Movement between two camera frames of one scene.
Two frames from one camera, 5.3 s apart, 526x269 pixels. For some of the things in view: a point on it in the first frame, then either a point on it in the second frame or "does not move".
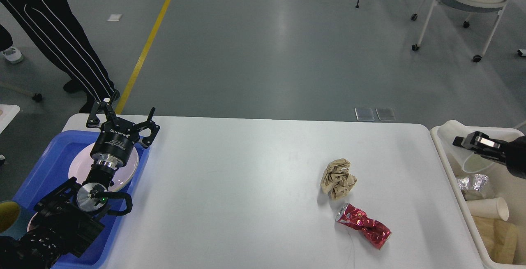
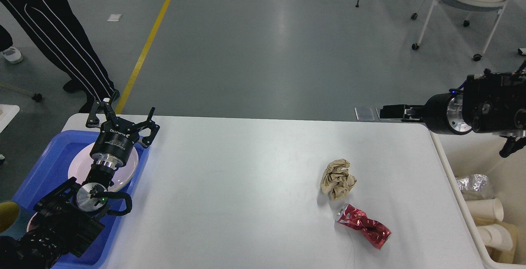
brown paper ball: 336,179 does not move
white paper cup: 470,161 to 496,236
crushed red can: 377,233 does not move
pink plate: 123,176 does not move
